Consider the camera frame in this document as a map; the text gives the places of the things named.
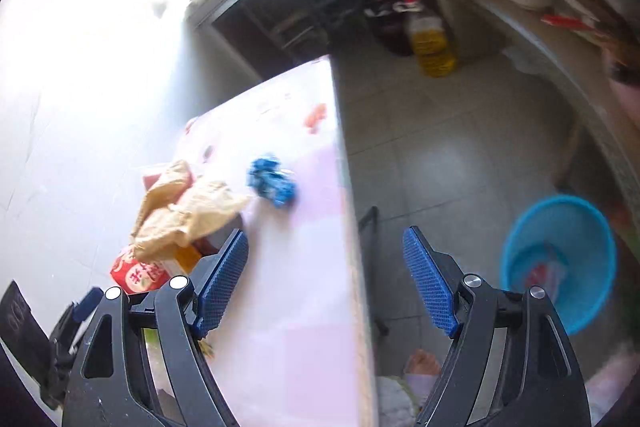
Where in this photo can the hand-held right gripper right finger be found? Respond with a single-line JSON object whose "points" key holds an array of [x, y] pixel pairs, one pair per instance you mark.
{"points": [[430, 287]]}

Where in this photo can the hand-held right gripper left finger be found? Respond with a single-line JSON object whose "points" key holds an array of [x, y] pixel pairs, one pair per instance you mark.
{"points": [[225, 282]]}

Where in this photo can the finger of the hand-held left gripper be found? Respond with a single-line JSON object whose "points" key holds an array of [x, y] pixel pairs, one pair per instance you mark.
{"points": [[90, 300]]}

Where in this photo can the red drink carton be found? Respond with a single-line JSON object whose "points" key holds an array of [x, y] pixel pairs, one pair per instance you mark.
{"points": [[135, 274]]}

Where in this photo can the brown paper bag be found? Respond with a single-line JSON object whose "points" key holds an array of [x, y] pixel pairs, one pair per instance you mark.
{"points": [[185, 212]]}

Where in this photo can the blue wrapper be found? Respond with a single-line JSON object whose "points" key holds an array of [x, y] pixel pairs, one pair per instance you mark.
{"points": [[272, 182]]}

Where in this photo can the red clear wrapper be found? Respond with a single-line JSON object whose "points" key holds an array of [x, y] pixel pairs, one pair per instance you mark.
{"points": [[545, 272]]}

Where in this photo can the blue plastic waste basket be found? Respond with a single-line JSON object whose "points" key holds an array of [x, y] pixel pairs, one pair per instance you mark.
{"points": [[595, 257]]}

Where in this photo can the orange box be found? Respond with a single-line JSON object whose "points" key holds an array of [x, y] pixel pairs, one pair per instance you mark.
{"points": [[189, 258]]}

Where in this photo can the person's foot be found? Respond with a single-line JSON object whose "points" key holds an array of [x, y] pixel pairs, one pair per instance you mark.
{"points": [[425, 362]]}

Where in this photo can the white cloth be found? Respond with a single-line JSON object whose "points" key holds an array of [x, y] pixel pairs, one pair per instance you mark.
{"points": [[395, 399]]}

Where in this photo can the small red wrapper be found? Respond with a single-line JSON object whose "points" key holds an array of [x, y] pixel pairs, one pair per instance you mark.
{"points": [[316, 117]]}

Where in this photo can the yellow cooking oil bottle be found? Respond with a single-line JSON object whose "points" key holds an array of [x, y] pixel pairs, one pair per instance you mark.
{"points": [[432, 47]]}

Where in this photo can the black plastic bag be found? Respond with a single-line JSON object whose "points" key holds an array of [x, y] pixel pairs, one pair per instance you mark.
{"points": [[390, 27]]}

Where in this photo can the pink plastic basin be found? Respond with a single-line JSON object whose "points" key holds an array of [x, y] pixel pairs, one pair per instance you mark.
{"points": [[627, 99]]}

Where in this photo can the red flat packet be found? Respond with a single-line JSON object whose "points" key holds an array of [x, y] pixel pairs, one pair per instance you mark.
{"points": [[567, 22]]}

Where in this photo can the black table leg frame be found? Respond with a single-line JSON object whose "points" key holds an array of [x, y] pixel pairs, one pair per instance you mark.
{"points": [[371, 267]]}

